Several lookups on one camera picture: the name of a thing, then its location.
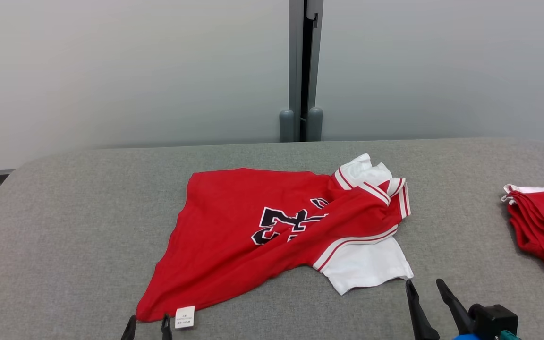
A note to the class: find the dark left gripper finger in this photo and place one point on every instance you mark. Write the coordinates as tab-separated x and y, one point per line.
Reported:
166	330
129	330

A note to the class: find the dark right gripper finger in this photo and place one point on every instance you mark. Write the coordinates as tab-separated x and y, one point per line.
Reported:
420	321
458	311

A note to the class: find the red white numbered jersey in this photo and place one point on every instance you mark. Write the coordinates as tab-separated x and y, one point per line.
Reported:
234	236

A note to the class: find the grey cylinder door stop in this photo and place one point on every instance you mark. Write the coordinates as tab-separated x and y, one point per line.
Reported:
286	126
315	125

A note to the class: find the grey vertical door frame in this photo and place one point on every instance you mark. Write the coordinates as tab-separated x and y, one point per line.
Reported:
295	56

